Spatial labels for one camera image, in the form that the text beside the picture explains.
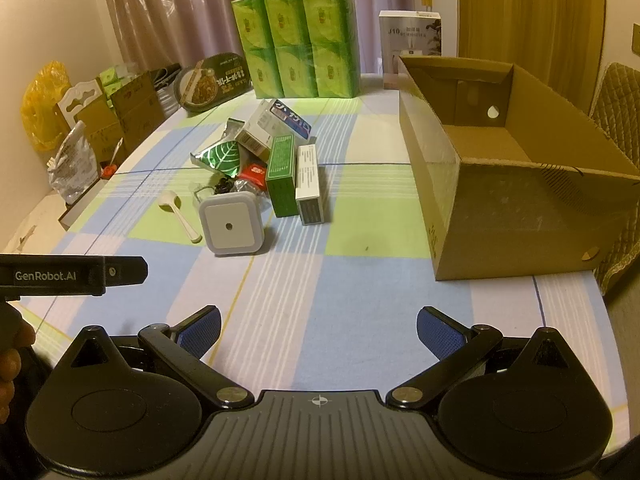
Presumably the white square night light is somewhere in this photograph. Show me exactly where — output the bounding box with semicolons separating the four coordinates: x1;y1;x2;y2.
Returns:
198;191;265;257

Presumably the white plastic spoon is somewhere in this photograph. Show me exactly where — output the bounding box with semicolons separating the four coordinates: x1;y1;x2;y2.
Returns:
157;191;202;244

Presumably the red candy packet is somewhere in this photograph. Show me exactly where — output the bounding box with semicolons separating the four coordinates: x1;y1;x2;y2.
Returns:
238;162;267;192

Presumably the green medicine box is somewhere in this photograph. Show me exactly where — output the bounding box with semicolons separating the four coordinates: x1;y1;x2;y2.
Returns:
266;133;298;218

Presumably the silver green leaf pouch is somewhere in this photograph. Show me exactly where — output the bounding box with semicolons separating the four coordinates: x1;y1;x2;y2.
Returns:
190;118;244;179

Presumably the white narrow medicine box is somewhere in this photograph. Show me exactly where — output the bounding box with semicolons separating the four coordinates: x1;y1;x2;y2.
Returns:
295;144;324;226

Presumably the white mecobalamin tablet box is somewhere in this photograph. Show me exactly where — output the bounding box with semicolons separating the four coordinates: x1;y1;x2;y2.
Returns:
234;99;279;162

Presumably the clear blue-label plastic case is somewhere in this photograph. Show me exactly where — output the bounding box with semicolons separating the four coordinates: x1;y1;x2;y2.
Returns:
269;100;311;141

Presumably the person's left hand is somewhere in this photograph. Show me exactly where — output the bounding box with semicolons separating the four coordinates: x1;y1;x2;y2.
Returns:
0;306;36;425

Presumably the crumpled silver foil bag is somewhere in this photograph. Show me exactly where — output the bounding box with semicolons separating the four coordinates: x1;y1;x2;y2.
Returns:
47;120;100;206

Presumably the yellow plastic bag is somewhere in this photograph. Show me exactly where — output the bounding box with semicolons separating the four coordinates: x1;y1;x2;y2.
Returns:
21;61;72;153

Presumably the large cardboard box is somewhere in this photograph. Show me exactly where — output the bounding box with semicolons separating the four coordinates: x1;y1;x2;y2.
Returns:
398;56;639;281

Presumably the brown cardboard boxes stack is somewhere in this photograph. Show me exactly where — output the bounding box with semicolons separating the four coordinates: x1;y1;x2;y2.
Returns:
52;72;165;166

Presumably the oval instant meal box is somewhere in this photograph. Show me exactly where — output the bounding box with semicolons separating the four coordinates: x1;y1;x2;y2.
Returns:
174;52;252;114

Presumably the quilted chair cushion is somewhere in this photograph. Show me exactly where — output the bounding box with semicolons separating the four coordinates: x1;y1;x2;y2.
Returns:
590;62;639;296

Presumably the white humidifier box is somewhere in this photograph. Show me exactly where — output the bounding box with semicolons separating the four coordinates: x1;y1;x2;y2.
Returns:
378;10;442;89

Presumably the green tissue pack bundle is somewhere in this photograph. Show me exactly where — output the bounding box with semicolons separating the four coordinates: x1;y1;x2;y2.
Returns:
232;0;360;99

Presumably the wooden door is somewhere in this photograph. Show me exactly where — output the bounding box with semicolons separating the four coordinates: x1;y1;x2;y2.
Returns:
458;0;606;113

